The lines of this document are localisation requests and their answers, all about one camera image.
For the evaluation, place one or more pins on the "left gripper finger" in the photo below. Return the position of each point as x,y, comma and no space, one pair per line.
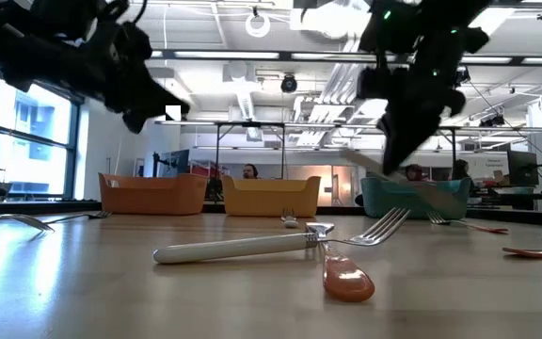
163,96
139,123

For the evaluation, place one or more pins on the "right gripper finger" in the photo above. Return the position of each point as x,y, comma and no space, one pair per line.
419,136
391,141

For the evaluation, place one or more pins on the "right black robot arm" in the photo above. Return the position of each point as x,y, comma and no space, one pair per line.
421,28

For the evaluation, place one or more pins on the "black computer monitor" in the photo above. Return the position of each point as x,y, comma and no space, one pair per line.
177,162
522,167

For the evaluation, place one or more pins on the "teal plastic bin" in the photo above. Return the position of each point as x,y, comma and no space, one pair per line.
374,202

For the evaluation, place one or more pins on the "orange plastic bin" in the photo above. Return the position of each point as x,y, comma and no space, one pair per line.
153,198

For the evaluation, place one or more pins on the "dark office desk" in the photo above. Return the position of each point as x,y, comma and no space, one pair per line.
511,195

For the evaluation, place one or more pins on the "large window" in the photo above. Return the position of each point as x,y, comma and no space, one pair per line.
31,165

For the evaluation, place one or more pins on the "black round ceiling fixture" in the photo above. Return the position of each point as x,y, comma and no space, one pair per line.
289,84

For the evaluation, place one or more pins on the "overhead light bar beam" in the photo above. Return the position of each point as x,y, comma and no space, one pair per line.
285,55

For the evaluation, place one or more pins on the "yellow plastic bin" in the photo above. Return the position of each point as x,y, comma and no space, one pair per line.
271,200

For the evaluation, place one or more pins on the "black ceiling-mounted camera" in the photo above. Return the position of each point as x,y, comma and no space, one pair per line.
462,75

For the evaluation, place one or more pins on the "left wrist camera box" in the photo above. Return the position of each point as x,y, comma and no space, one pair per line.
64,19

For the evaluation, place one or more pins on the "black aluminium rig frame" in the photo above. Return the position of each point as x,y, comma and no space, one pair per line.
40,206

